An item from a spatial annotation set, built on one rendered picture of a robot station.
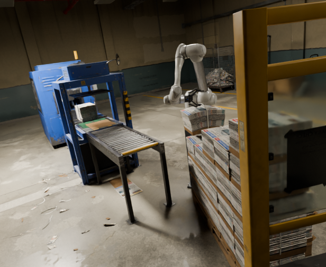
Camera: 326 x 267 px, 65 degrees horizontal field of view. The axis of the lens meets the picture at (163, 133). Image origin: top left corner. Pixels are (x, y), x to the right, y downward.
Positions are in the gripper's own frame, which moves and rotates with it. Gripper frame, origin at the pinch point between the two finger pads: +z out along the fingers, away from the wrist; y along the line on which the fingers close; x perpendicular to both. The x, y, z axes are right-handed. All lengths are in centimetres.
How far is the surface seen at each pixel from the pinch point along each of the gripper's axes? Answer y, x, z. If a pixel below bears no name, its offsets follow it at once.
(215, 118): 20.2, 13.4, 9.2
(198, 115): 15.5, 14.2, -9.8
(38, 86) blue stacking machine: 9, -330, -247
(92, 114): 50, -201, -133
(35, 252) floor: 141, 21, -185
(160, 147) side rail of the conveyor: 55, -12, -46
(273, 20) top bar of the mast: -56, 166, -31
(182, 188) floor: 128, -42, -14
